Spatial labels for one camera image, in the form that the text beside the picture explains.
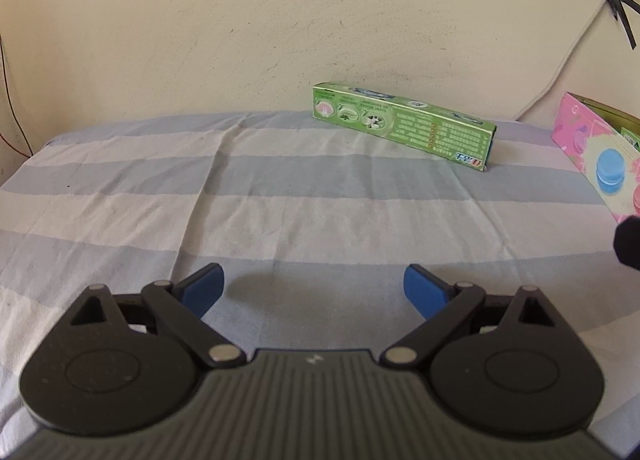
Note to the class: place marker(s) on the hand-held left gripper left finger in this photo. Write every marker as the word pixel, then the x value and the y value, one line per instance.
pixel 202 290

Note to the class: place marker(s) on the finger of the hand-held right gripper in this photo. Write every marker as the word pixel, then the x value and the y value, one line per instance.
pixel 629 242

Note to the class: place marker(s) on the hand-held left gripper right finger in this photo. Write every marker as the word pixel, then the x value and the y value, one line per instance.
pixel 425 292

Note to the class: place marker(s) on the pink tin box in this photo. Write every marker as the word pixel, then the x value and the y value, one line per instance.
pixel 590 149

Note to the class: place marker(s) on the green toothpaste box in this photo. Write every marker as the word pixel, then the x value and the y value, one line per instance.
pixel 400 125
pixel 631 138

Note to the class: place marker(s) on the striped bed sheet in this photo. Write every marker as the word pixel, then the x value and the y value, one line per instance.
pixel 300 210

